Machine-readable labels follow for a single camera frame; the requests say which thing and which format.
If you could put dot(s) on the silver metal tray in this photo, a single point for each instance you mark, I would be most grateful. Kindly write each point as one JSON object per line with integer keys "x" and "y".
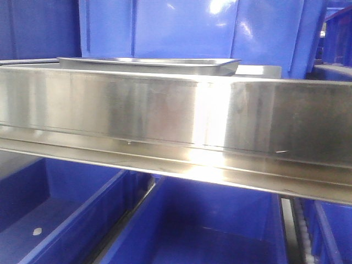
{"x": 188, "y": 66}

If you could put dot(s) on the large blue bin left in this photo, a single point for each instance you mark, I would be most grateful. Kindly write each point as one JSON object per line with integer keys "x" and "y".
{"x": 279, "y": 33}

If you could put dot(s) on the blue bin far right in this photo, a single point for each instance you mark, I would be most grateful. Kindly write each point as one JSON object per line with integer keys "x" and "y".
{"x": 337, "y": 40}

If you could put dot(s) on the blue bin lower right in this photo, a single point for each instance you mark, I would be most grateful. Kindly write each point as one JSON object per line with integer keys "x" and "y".
{"x": 185, "y": 221}

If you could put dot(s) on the centre white roller track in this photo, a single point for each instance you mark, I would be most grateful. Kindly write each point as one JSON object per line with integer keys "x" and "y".
{"x": 304, "y": 242}

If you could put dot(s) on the steel front shelf beam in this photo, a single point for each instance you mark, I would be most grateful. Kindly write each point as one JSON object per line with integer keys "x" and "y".
{"x": 290, "y": 137}

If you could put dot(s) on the blue bin lower left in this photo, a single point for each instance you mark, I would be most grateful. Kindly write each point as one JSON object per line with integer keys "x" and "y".
{"x": 55, "y": 211}

